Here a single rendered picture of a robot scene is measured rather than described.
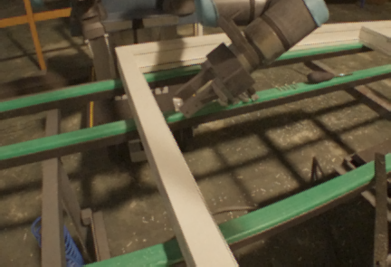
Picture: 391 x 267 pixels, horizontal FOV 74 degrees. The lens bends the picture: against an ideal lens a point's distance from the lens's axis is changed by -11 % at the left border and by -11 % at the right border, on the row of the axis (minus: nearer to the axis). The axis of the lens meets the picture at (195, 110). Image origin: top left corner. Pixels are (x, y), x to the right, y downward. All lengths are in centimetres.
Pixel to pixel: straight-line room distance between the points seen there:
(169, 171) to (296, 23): 35
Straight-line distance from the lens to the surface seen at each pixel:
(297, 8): 58
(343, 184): 59
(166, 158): 48
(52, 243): 55
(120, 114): 172
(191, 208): 41
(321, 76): 90
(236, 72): 53
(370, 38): 138
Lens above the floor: 126
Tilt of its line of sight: 34 degrees down
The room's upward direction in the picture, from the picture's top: straight up
